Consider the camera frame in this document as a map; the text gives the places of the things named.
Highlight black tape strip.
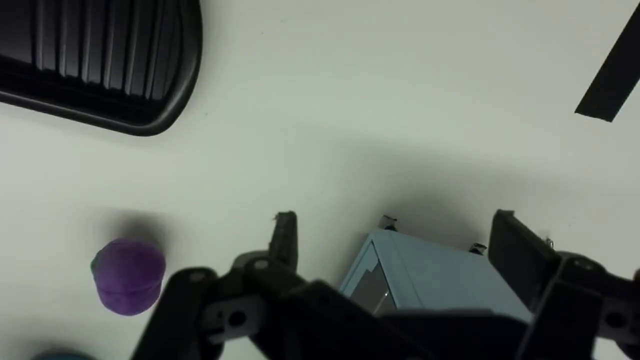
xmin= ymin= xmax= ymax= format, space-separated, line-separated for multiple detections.
xmin=573 ymin=7 xmax=640 ymax=125

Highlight light blue toy toaster oven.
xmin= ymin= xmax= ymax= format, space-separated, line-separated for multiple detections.
xmin=335 ymin=214 xmax=535 ymax=327

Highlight purple round toy object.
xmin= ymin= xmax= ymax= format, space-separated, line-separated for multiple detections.
xmin=89 ymin=236 xmax=167 ymax=318

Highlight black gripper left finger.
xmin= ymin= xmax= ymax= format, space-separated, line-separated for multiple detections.
xmin=132 ymin=211 xmax=321 ymax=360

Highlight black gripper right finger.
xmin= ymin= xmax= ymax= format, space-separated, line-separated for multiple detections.
xmin=487 ymin=208 xmax=640 ymax=360

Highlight black ribbed plastic tray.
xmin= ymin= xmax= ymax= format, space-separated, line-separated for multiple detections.
xmin=0 ymin=0 xmax=204 ymax=139

